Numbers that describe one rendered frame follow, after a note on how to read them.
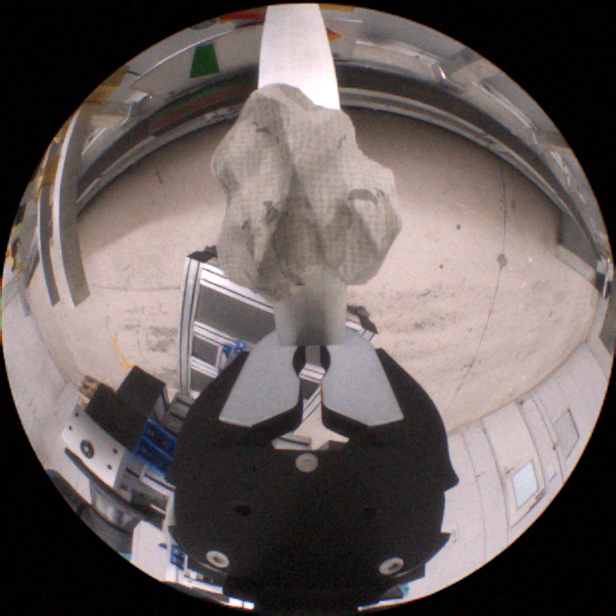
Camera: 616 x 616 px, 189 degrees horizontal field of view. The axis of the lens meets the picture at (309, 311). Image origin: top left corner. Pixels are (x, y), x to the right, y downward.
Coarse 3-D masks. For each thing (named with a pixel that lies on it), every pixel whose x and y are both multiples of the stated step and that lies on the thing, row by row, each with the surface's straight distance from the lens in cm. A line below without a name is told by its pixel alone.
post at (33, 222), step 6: (36, 216) 84; (24, 222) 83; (30, 222) 83; (36, 222) 84; (18, 228) 83; (24, 228) 83; (30, 228) 85; (12, 234) 82; (18, 234) 82; (12, 240) 83
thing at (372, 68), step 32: (352, 64) 32; (384, 64) 34; (416, 64) 38; (416, 96) 40; (448, 96) 38; (480, 96) 45; (128, 128) 43; (480, 128) 49; (512, 128) 49; (96, 160) 52; (544, 160) 60; (576, 192) 95; (32, 256) 152
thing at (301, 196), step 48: (288, 96) 8; (240, 144) 8; (288, 144) 6; (336, 144) 7; (240, 192) 7; (288, 192) 6; (336, 192) 7; (384, 192) 7; (240, 240) 7; (288, 240) 6; (336, 240) 7; (384, 240) 7; (288, 288) 8
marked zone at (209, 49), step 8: (200, 48) 29; (208, 48) 29; (200, 56) 30; (208, 56) 30; (192, 64) 31; (200, 64) 31; (208, 64) 32; (216, 64) 32; (192, 72) 33; (200, 72) 33; (208, 72) 33; (216, 72) 34
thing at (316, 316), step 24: (264, 24) 15; (288, 24) 14; (312, 24) 14; (264, 48) 12; (288, 48) 11; (312, 48) 11; (264, 72) 10; (288, 72) 10; (312, 72) 10; (312, 96) 9; (336, 96) 9; (312, 288) 8; (336, 288) 8; (288, 312) 9; (312, 312) 9; (336, 312) 9; (288, 336) 9; (312, 336) 9; (336, 336) 9
